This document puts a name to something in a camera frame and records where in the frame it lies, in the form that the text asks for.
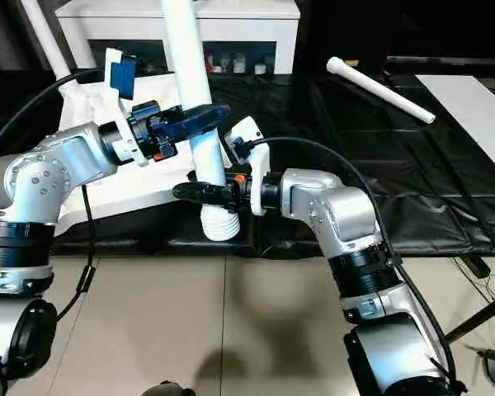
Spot white plastic table leg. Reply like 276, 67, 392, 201
325, 55, 437, 125
159, 0, 243, 243
21, 0, 74, 91

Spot small black power block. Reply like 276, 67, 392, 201
463, 253, 493, 279

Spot thin black cable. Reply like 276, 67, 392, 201
52, 182, 99, 328

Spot white plastic table top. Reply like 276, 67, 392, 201
52, 70, 233, 240

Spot black work mat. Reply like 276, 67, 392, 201
0, 68, 495, 260

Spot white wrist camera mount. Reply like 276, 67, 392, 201
103, 46, 153, 169
223, 115, 272, 216

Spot grey curtain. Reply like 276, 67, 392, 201
0, 0, 59, 72

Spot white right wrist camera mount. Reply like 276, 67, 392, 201
223, 115, 272, 216

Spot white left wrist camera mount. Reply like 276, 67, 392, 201
103, 46, 153, 169

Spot white sideboard cabinet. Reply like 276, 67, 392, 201
54, 0, 302, 76

